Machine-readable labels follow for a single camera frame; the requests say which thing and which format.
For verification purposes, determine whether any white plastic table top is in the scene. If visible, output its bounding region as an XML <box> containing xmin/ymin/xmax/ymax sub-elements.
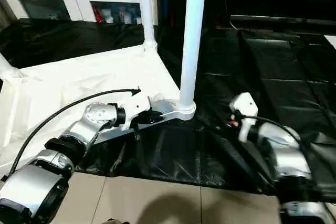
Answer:
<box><xmin>0</xmin><ymin>41</ymin><xmax>197</xmax><ymax>168</ymax></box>

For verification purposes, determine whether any white plastic table leg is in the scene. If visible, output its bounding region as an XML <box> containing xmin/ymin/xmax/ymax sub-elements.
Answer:
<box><xmin>0</xmin><ymin>53</ymin><xmax>19</xmax><ymax>80</ymax></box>
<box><xmin>179</xmin><ymin>0</ymin><xmax>208</xmax><ymax>114</ymax></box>
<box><xmin>138</xmin><ymin>0</ymin><xmax>158</xmax><ymax>51</ymax></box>

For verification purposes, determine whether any black plastic mat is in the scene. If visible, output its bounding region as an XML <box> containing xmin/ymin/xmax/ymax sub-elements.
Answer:
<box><xmin>0</xmin><ymin>18</ymin><xmax>336</xmax><ymax>204</ymax></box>

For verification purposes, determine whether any white flat board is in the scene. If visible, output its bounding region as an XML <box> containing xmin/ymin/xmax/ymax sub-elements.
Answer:
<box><xmin>325</xmin><ymin>35</ymin><xmax>336</xmax><ymax>51</ymax></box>

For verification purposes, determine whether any beige curtain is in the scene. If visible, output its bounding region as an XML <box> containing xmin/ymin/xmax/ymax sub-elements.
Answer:
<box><xmin>0</xmin><ymin>0</ymin><xmax>18</xmax><ymax>29</ymax></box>

